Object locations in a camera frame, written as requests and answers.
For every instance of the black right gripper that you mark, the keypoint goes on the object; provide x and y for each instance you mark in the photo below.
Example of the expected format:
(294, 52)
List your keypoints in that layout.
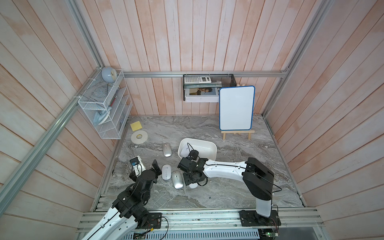
(186, 179)

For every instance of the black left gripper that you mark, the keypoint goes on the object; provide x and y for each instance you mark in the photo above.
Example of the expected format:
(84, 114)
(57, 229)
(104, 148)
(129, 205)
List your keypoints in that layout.
(158, 170)

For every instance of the white computer mouse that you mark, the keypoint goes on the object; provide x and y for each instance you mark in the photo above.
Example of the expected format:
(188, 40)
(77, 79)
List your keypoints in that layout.
(193, 186)

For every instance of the silver computer mouse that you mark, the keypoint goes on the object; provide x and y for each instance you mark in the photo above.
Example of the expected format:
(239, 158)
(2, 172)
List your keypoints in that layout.
(177, 179)
(167, 150)

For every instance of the white plastic storage box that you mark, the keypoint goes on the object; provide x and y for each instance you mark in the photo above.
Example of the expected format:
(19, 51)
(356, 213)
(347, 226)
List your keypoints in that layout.
(206, 149)

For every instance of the white silver mouse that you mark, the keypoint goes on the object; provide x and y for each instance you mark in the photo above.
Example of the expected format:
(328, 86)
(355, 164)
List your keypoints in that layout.
(166, 172)

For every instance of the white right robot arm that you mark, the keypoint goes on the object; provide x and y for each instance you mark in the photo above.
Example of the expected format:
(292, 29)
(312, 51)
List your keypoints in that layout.
(255, 175)

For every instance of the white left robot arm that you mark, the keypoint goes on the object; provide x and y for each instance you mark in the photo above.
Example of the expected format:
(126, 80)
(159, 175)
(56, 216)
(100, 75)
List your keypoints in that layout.
(128, 211)

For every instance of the white photo box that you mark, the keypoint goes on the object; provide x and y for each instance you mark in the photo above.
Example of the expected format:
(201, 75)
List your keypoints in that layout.
(201, 95)

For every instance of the small wooden easel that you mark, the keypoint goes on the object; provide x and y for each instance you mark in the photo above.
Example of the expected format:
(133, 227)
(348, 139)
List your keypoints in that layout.
(238, 132)

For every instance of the white tape roll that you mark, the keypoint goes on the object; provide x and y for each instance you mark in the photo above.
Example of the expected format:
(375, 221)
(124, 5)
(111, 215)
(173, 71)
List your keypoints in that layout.
(139, 137)

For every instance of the yellow sticky note pad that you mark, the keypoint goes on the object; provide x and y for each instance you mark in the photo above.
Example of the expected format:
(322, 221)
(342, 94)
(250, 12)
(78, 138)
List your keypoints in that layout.
(136, 126)

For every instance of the blue framed whiteboard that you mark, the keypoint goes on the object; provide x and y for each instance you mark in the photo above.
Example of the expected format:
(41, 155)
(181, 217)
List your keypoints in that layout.
(236, 108)

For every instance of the white calculator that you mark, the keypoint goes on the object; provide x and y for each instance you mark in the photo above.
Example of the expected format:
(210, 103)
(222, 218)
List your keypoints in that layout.
(192, 80)

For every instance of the light blue folded item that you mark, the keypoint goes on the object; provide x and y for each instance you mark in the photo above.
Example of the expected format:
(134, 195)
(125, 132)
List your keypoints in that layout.
(101, 116)

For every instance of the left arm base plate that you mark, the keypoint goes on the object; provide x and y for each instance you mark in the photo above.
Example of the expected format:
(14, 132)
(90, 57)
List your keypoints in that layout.
(152, 221)

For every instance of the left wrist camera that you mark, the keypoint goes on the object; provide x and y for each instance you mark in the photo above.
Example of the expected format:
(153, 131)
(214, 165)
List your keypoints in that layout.
(137, 166)

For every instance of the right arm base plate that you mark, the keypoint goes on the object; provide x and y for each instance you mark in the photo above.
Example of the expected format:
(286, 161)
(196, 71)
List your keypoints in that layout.
(252, 219)

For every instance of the black wire basket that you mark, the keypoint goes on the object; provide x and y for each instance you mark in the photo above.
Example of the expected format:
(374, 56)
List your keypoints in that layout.
(201, 85)

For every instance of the white wire mesh shelf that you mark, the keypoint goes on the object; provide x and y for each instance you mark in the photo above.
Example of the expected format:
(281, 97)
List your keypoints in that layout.
(99, 95)

